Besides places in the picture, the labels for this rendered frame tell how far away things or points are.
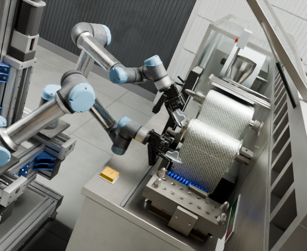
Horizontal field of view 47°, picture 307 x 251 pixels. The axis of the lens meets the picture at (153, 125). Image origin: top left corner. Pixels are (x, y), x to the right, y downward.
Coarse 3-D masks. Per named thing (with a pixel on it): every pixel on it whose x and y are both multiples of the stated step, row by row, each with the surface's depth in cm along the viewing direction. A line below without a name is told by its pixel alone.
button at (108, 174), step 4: (108, 168) 175; (104, 172) 171; (108, 172) 172; (112, 172) 173; (116, 172) 174; (104, 176) 170; (108, 176) 170; (112, 176) 171; (116, 176) 173; (108, 180) 170; (112, 180) 170
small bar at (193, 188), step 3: (189, 186) 166; (192, 186) 166; (189, 189) 166; (192, 189) 166; (195, 189) 165; (198, 189) 166; (195, 192) 166; (198, 192) 165; (201, 192) 165; (204, 192) 166; (201, 195) 165; (204, 195) 165
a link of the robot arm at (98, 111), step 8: (72, 72) 151; (80, 72) 153; (96, 104) 168; (96, 112) 170; (104, 112) 173; (96, 120) 176; (104, 120) 175; (112, 120) 179; (104, 128) 181; (112, 128) 181
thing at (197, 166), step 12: (180, 156) 168; (192, 156) 166; (204, 156) 164; (180, 168) 171; (192, 168) 169; (204, 168) 166; (216, 168) 164; (192, 180) 171; (204, 180) 169; (216, 180) 167
